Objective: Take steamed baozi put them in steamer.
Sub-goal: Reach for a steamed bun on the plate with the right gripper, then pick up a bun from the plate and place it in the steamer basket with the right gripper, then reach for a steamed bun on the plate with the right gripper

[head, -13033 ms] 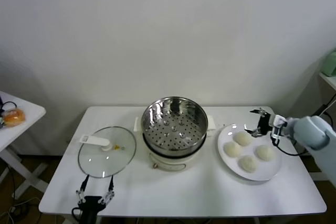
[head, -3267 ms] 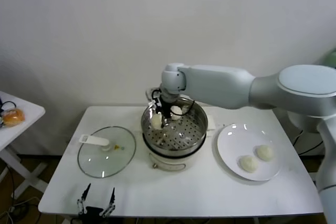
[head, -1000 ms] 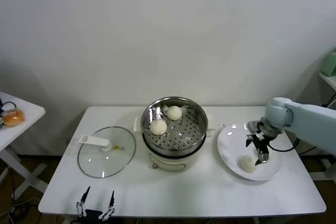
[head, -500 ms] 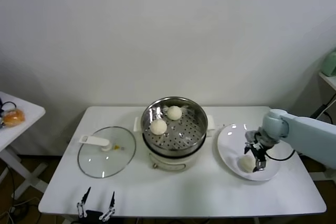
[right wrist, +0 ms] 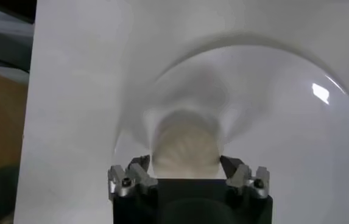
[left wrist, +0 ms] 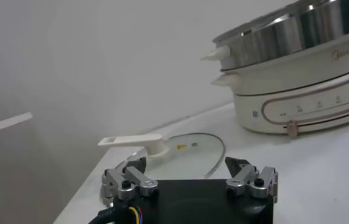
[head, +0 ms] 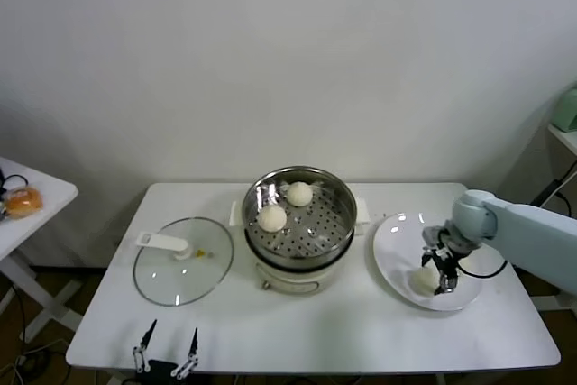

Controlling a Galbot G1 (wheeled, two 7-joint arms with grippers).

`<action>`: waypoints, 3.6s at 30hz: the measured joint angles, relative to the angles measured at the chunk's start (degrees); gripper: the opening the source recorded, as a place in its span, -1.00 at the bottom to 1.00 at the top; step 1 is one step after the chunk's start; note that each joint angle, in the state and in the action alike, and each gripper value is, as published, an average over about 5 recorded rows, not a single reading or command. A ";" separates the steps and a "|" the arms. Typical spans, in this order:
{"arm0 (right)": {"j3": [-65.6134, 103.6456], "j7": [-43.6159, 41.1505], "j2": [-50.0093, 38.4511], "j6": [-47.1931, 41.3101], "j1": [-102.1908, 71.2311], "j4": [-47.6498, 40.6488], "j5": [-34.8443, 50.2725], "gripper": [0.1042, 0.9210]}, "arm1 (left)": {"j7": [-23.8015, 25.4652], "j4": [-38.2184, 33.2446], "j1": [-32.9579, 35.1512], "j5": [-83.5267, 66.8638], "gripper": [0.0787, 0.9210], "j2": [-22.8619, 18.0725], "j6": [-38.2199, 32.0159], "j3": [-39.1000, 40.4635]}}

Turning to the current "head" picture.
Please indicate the white round plate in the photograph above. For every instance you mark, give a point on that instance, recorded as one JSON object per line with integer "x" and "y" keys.
{"x": 396, "y": 245}

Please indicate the stainless steel steamer basket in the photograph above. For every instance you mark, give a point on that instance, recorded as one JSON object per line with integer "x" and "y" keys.
{"x": 311, "y": 243}

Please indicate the cream electric cooking pot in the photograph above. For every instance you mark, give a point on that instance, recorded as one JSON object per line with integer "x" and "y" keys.
{"x": 288, "y": 279}

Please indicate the white shelf board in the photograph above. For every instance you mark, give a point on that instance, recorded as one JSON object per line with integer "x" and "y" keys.
{"x": 565, "y": 137}

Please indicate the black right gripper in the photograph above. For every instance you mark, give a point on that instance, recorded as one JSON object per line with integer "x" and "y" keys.
{"x": 446, "y": 261}

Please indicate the light blue right robot arm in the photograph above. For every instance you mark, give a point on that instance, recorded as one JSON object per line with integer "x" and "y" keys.
{"x": 518, "y": 227}

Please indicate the white side table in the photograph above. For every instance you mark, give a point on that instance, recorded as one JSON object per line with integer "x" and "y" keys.
{"x": 49, "y": 186}

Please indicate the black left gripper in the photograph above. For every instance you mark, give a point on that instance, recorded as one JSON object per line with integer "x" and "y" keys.
{"x": 158, "y": 373}

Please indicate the white steamed baozi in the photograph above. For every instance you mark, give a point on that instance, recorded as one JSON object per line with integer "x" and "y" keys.
{"x": 299, "y": 194}
{"x": 272, "y": 219}
{"x": 421, "y": 283}

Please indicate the pale green appliance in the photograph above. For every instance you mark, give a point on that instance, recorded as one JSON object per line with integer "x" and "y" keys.
{"x": 565, "y": 110}

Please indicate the orange bread in bag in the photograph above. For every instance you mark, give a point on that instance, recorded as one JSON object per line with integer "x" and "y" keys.
{"x": 24, "y": 202}

